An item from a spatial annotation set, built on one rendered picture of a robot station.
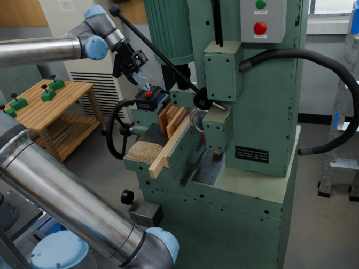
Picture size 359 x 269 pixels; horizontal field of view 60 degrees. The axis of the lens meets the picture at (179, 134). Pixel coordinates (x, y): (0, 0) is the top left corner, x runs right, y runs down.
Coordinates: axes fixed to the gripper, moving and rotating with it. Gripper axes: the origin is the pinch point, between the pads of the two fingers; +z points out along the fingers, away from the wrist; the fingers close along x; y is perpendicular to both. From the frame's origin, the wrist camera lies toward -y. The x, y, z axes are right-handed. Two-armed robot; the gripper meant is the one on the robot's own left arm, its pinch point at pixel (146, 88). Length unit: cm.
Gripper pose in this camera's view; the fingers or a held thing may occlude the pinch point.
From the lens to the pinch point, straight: 128.0
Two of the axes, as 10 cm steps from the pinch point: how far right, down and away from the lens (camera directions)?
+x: 4.1, -6.0, 6.9
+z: 5.7, 7.6, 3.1
